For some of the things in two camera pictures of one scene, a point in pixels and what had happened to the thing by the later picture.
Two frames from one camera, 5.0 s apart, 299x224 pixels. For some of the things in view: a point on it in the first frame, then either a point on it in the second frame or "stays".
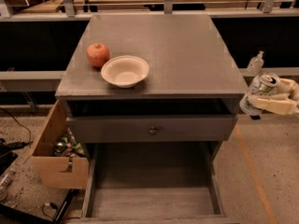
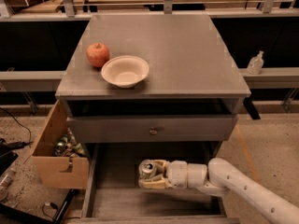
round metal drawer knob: x=153 y=131 stays
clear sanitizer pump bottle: x=256 y=63 stays
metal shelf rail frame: x=268 y=10 stays
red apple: x=97 y=54 stays
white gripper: x=277 y=105 -> x=177 y=174
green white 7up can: x=262 y=86 -> x=147 y=169
